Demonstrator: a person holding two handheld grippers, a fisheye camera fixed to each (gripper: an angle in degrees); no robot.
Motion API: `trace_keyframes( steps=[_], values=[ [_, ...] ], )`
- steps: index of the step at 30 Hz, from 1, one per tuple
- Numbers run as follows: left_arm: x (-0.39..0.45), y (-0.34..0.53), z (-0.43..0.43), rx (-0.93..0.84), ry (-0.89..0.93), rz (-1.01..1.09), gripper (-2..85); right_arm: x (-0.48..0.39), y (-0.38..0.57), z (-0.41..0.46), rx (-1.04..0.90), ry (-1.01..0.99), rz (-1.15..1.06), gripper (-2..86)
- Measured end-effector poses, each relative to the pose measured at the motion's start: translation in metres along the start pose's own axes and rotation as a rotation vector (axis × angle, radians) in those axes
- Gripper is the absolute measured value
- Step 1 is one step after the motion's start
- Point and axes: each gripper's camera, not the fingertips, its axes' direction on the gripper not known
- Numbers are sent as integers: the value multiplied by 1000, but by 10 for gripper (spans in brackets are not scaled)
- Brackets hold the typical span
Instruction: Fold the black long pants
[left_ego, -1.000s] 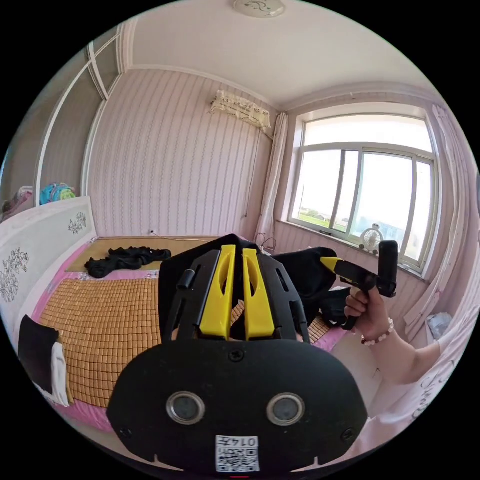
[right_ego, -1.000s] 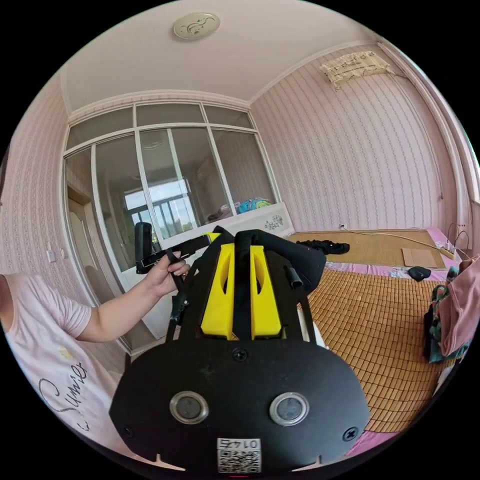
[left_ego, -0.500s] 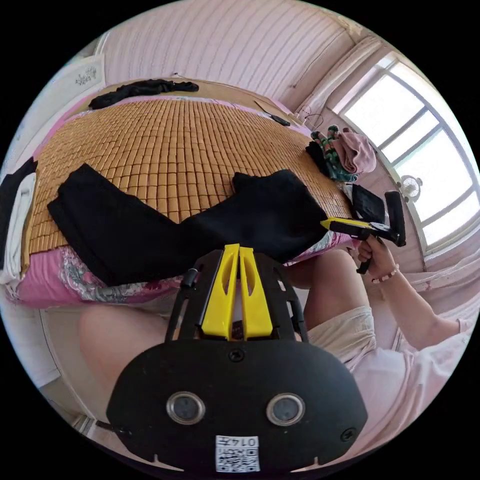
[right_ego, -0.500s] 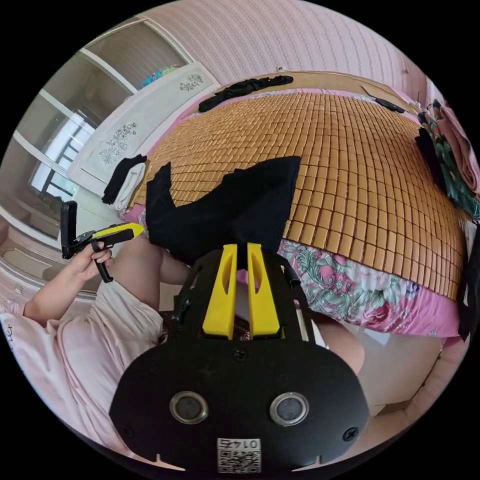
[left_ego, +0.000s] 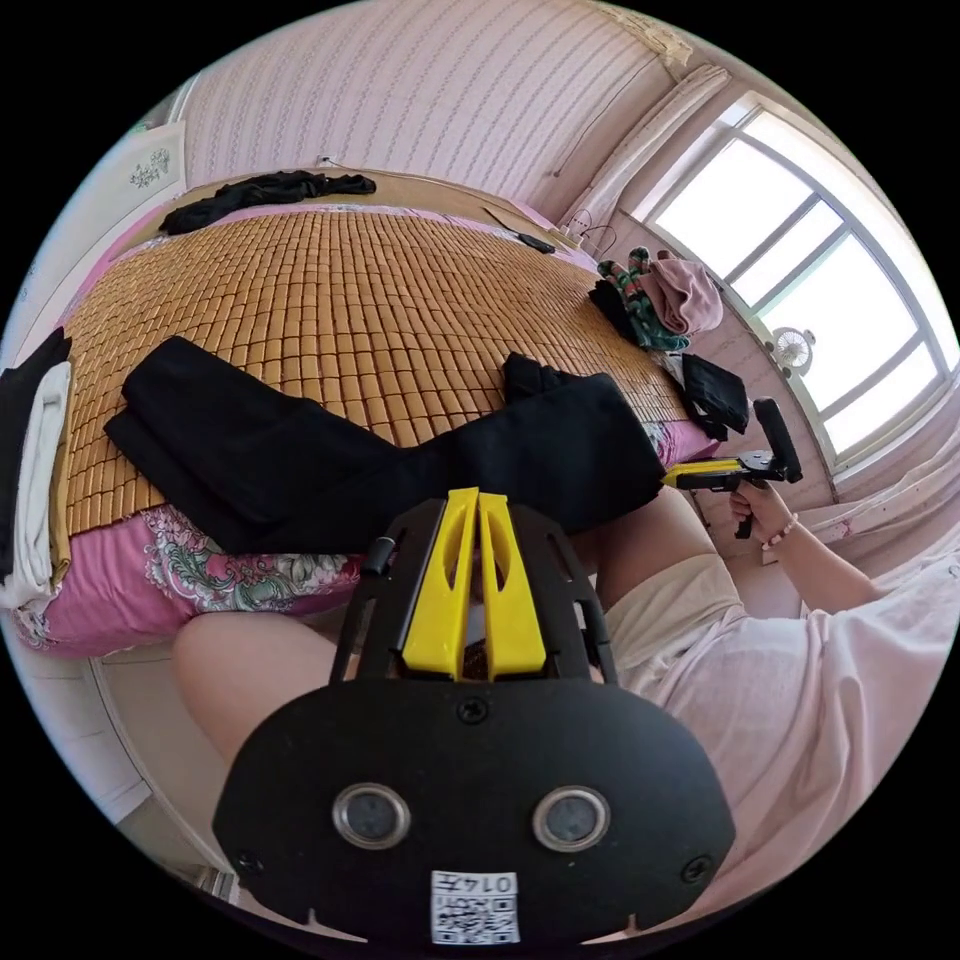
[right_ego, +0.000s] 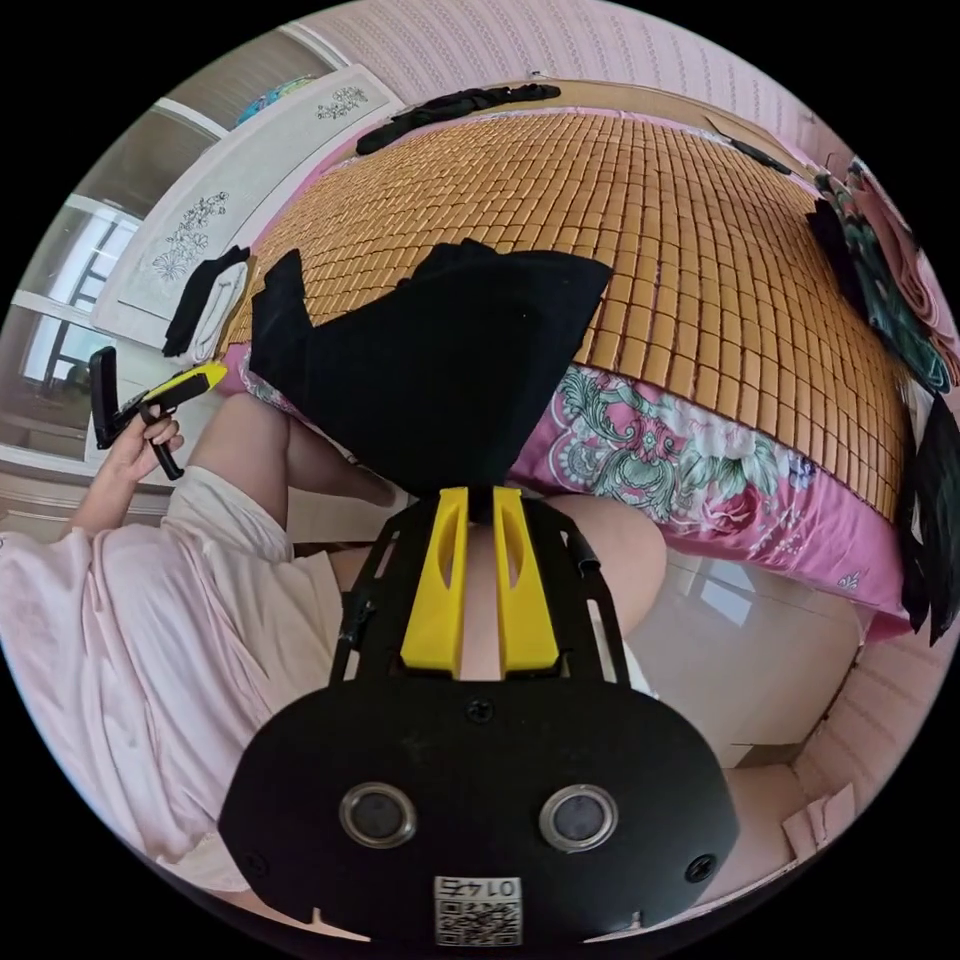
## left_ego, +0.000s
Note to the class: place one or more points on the pale curtain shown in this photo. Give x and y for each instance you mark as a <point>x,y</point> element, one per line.
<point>645,150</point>

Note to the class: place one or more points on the person's right hand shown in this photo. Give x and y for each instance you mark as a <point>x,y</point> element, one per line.
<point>769,514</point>

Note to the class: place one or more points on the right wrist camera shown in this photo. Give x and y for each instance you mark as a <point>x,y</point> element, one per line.
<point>776,435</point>

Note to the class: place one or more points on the small black phone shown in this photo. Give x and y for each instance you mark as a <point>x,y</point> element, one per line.
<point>536,242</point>

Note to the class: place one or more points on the bed with woven mat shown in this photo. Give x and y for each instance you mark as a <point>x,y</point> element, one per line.
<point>360,300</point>

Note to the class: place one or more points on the person's body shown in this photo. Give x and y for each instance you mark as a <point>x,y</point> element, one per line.
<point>787,712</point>

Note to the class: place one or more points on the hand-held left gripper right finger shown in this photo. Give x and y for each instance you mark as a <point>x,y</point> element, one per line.
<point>510,622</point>

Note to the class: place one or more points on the pile of clothes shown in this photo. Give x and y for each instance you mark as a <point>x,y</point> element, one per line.
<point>667,300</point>
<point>37,465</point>

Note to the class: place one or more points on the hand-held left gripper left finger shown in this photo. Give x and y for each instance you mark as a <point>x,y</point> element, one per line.
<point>439,615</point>

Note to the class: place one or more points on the folded black garment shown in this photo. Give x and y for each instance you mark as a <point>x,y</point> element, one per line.
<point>716,394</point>

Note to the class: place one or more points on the small white fan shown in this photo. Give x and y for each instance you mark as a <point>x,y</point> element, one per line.
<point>792,350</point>

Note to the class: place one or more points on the black long pants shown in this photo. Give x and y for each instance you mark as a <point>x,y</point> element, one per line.
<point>315,457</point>

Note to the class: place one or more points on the window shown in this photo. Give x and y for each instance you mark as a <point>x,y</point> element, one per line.
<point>810,262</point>

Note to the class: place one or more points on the crumpled black garment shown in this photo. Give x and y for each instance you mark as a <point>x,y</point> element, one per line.
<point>262,193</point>

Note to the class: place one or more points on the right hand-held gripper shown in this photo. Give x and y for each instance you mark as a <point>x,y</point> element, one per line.
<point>759,465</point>

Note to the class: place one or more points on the person's right forearm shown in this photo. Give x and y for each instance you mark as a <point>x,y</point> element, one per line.
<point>825,562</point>

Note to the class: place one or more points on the white power strip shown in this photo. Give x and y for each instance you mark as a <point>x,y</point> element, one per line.
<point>577,229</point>

